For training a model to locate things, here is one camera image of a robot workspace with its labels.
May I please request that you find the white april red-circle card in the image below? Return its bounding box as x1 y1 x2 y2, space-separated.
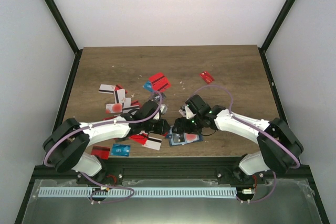
184 133 199 143

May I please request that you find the black VIP card bottom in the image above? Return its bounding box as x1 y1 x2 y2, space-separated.
172 133 185 145

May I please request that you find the black vip card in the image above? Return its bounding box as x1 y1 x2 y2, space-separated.
172 133 185 145
149 92 166 103

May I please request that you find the blue leather card holder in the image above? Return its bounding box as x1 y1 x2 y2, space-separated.
165 127 203 147

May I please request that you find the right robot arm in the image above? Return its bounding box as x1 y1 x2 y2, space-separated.
172 94 303 184

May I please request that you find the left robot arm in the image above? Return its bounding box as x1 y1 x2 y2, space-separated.
43 100 170 184

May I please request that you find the black VIP card top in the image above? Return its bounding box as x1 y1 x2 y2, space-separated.
149 92 166 103

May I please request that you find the white floral VIP card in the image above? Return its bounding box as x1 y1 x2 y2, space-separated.
179 108 185 116

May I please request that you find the blue card top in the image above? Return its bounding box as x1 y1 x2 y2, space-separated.
143 81 154 93

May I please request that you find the blue card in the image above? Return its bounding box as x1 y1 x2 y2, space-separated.
143 81 154 93
111 144 131 157

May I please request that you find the red striped card top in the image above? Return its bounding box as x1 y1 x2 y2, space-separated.
149 72 171 92

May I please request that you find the white striped card upright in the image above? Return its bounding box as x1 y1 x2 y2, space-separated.
114 89 126 103

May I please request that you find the white striped card bottom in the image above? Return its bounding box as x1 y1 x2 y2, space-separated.
142 136 162 151

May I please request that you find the red card far right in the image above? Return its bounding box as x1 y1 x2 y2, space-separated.
199 71 215 84

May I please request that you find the white striped card top-left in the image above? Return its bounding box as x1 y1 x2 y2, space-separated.
98 84 116 94

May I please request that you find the blue card bottom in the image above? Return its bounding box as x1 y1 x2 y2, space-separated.
111 144 131 157

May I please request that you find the red striped card bottom-left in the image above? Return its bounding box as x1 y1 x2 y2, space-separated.
91 146 111 160

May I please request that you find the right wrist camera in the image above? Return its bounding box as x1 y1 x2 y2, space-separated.
180 104 195 120

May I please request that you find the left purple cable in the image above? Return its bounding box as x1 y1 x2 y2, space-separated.
43 89 163 205

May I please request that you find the purple cable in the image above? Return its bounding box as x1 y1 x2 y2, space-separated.
43 89 163 205
188 84 301 205

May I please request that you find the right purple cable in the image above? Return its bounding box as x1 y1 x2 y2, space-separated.
188 84 301 205

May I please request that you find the black aluminium frame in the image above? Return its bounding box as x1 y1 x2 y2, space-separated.
15 0 329 223

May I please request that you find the light blue slotted rail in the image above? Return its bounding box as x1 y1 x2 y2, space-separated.
38 187 237 199

